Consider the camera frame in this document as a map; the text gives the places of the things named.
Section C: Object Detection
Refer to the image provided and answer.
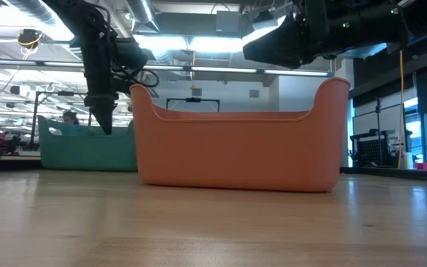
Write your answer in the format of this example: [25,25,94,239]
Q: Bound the person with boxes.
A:
[62,111,80,126]

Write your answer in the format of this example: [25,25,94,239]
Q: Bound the long ceiling light bar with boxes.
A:
[0,58,335,78]

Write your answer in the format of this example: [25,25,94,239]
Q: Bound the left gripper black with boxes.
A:
[82,36,120,136]

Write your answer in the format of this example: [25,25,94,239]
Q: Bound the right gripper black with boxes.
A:
[242,0,350,70]

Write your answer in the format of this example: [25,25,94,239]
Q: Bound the teal plastic bin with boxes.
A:
[37,114,139,173]

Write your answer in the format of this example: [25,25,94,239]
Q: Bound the black metal rig frame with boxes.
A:
[30,90,88,151]

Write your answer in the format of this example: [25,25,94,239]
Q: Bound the black pegboard cart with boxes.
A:
[349,128,400,168]

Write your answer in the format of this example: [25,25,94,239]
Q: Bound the grey ceiling box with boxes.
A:
[215,10,244,38]

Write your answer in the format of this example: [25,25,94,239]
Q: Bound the black light stand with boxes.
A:
[374,98,383,131]

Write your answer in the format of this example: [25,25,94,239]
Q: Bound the yellow cable reel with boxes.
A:
[16,28,43,50]

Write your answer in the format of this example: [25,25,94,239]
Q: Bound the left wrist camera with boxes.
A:
[113,36,150,72]

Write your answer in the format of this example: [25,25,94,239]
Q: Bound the orange plastic bin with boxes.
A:
[129,76,351,194]

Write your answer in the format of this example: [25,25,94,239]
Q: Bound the silver spiral air duct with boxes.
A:
[124,0,161,33]

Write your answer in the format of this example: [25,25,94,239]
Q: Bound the black frame with camera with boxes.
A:
[165,96,221,113]

